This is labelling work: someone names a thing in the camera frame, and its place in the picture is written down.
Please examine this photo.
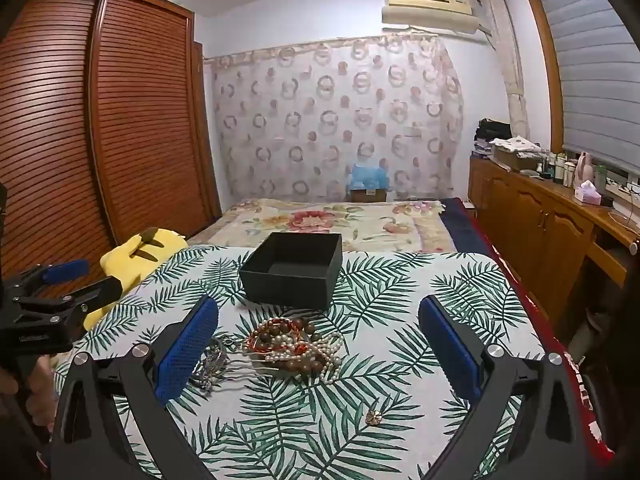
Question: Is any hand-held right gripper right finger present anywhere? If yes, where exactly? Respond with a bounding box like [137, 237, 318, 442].
[417, 294, 606, 480]

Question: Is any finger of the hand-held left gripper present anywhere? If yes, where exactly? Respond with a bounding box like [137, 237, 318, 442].
[2, 259, 91, 306]
[20, 278, 126, 347]

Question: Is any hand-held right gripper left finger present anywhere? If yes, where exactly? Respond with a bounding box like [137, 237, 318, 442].
[50, 294, 221, 480]

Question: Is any brown wooden bead bracelet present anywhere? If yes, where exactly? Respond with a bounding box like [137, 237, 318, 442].
[248, 317, 327, 376]

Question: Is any red string bracelet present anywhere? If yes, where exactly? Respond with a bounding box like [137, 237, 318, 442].
[244, 329, 313, 362]

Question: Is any black box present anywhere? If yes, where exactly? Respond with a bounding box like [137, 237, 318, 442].
[238, 232, 344, 311]

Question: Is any person's left hand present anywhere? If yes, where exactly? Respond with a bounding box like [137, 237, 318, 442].
[0, 354, 55, 427]

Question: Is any yellow plush toy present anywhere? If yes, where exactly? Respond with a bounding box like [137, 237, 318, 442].
[82, 227, 189, 332]

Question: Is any green leaf print cloth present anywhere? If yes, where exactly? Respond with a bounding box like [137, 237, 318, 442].
[52, 245, 547, 480]

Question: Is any red blanket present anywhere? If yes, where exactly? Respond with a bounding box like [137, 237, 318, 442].
[459, 199, 617, 467]

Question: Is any navy bed sheet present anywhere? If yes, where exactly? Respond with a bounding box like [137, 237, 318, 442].
[439, 197, 497, 257]

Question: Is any wooden side cabinet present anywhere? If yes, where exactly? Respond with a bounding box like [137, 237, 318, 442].
[467, 154, 640, 352]

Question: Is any small cardboard box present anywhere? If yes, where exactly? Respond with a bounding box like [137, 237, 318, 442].
[350, 187, 389, 204]

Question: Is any brown slatted wardrobe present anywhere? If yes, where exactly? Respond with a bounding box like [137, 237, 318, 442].
[0, 0, 224, 307]

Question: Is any floral blanket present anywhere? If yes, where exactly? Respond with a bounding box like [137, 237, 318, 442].
[187, 198, 447, 254]

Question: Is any blue plastic bag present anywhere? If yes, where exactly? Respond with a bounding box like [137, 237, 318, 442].
[346, 162, 391, 192]

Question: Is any cardboard box with cloth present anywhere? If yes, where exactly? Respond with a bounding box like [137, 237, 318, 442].
[489, 136, 549, 172]

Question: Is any pink tissue box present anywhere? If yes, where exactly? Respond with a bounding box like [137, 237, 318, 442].
[573, 180, 604, 206]

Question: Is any row of cosmetic bottles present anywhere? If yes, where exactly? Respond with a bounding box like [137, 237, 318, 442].
[534, 150, 597, 187]

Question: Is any stack of folded clothes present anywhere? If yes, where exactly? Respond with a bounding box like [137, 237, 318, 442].
[472, 118, 514, 159]

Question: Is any white power strip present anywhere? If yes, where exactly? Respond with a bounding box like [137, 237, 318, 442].
[604, 180, 640, 202]

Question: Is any circle pattern curtain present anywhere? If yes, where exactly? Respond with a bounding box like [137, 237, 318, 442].
[202, 34, 467, 202]

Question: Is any wrapped air conditioner pipe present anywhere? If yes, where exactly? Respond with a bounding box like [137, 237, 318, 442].
[477, 0, 532, 142]

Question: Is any grey window blind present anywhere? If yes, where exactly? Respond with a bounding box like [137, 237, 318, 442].
[534, 0, 640, 172]

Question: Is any beige air conditioner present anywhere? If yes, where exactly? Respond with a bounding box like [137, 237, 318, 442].
[382, 0, 494, 39]

